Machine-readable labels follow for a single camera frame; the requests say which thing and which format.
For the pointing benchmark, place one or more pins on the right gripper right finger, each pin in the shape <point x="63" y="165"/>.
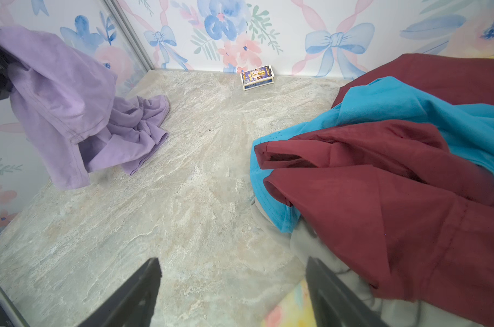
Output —
<point x="333" y="303"/>

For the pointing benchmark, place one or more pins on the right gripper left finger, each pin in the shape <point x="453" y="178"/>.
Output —
<point x="133" y="303"/>

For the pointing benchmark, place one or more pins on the lavender cloth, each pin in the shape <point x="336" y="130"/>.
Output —
<point x="67" y="105"/>

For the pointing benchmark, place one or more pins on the floral yellow cloth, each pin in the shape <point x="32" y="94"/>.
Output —
<point x="295" y="310"/>

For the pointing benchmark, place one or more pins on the grey cloth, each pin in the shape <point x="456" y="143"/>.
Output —
<point x="462" y="285"/>

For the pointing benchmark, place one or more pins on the maroon cloth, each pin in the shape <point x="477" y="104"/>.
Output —
<point x="424" y="192"/>

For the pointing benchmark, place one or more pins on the teal cloth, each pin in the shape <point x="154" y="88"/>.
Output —
<point x="468" y="130"/>

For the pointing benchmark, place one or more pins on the small printed card box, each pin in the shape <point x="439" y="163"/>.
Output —
<point x="257" y="77"/>

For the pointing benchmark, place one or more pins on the left aluminium corner post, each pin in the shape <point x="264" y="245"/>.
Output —
<point x="118" y="11"/>

